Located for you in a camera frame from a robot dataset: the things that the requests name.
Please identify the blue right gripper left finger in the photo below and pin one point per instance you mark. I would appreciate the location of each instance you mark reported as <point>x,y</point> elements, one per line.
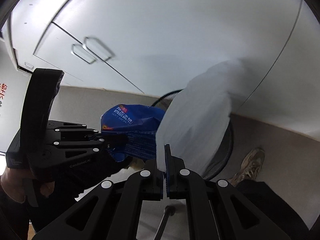
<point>157,182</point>

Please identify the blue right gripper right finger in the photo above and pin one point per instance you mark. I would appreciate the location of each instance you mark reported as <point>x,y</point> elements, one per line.
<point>175,182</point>

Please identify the blue tissue pack wrapper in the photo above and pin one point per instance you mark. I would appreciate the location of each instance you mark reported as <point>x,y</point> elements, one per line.
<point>135,126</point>

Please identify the white paper sheet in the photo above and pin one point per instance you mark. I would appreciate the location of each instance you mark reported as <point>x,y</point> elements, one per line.
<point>198,116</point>

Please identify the black mesh trash bin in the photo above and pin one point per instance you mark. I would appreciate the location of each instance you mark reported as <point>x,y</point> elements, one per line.
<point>223,153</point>

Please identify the person's left hand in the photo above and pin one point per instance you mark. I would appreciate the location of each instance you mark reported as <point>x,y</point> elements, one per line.
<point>12,183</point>

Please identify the beige sneaker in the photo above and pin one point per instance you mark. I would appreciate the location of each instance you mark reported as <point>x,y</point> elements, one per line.
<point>250,167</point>

